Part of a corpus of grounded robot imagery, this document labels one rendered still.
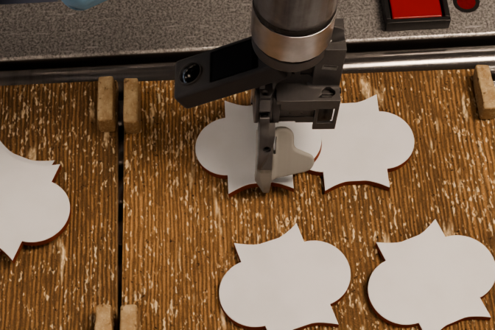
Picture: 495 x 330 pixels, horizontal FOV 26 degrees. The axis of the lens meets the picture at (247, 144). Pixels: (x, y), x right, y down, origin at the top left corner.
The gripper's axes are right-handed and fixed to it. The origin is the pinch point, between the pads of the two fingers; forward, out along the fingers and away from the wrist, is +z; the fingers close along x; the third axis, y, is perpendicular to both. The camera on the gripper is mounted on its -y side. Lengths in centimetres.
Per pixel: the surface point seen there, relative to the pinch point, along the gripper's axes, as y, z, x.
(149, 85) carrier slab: -11.6, 1.8, 9.0
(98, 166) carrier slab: -17.1, 2.1, -1.2
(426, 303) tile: 16.0, -0.2, -18.8
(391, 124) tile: 14.8, -0.4, 2.1
